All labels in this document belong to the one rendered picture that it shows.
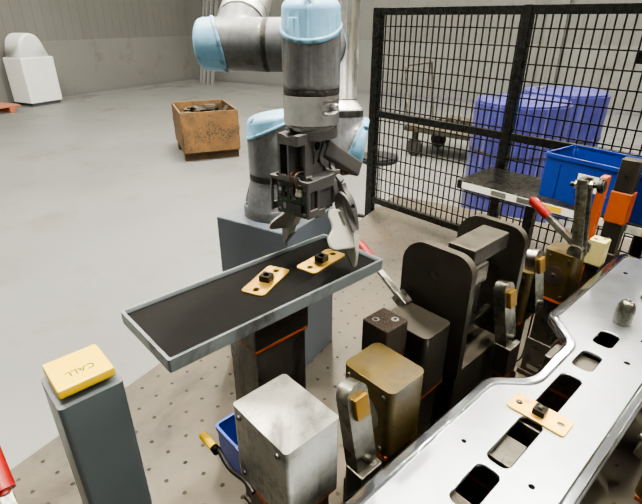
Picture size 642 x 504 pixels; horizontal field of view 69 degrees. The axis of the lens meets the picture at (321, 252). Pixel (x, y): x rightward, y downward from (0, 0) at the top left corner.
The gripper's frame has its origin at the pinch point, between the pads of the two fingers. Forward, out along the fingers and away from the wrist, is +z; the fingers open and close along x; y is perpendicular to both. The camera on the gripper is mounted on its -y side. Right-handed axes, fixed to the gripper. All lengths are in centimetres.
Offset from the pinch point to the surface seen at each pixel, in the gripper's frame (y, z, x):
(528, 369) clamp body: -52, 45, 25
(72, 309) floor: -40, 118, -214
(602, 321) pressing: -38, 18, 38
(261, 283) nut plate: 11.1, 1.6, -2.3
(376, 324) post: 1.7, 7.8, 11.9
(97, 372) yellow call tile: 35.9, 1.9, -3.2
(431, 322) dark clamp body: -6.7, 9.8, 17.0
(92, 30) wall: -540, -12, -1063
